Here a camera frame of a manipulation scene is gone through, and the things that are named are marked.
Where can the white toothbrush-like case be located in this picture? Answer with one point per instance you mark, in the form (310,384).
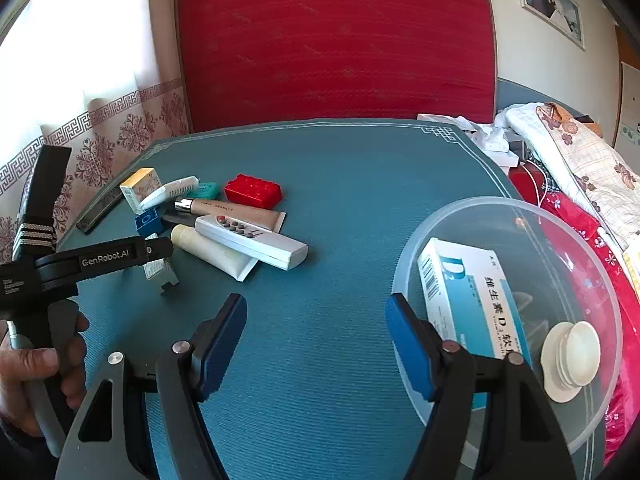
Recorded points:
(170,191)

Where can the red building block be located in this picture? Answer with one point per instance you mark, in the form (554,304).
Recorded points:
(252,192)

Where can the grey-blue bed headboard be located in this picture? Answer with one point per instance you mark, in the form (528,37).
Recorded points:
(530,97)

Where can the red mattress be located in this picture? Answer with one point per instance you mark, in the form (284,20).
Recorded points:
(325,35)

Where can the teal plastic block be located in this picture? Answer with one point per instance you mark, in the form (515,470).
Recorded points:
(206,191)

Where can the clear plastic bowl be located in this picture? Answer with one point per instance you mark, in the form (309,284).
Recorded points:
(500,230)

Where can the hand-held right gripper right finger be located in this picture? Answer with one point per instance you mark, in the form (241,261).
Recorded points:
(407,350)

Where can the white round jar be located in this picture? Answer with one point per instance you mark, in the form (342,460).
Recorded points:
(570,355)

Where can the framed wall photo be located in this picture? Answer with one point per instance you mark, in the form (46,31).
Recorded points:
(550,2)

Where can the black flat strip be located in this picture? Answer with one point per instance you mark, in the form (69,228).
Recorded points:
(100,214)

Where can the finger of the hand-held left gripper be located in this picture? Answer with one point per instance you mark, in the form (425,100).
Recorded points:
(157,250)

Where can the white wardrobe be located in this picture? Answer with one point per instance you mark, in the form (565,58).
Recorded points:
(630,110)

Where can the small white printed box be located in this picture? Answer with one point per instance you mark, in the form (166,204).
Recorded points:
(152,270)

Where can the white remote control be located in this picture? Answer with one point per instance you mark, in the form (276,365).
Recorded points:
(260,245)

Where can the person's left hand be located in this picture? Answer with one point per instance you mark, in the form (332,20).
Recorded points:
(25,367)

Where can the crumpled white tissue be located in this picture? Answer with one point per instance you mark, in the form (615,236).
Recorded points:
(487,135)

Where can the white blue medicine box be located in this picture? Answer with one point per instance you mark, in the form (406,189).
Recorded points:
(465,290)

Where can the floral quilt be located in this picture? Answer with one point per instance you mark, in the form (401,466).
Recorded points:
(575,150)

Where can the red floral bedsheet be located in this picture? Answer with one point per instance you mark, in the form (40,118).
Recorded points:
(565,215)

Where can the red bedside cabinet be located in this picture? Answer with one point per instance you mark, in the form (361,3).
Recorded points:
(522,187)

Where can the white packet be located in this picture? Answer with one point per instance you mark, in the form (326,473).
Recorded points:
(215,255)

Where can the teal cloth-covered desktop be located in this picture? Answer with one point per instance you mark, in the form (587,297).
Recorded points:
(325,185)

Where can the small blue box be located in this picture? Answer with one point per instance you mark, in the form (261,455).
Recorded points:
(147,222)

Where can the white radiator with items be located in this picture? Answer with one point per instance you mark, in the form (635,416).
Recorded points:
(505,157)

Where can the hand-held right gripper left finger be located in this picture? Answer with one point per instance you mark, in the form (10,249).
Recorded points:
(225,350)

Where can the small yellow white box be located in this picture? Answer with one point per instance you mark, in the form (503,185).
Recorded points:
(140,185)

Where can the beige cosmetic tube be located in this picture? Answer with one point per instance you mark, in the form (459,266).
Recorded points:
(235,210)

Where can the patterned white curtain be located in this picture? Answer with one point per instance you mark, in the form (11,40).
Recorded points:
(100,60)

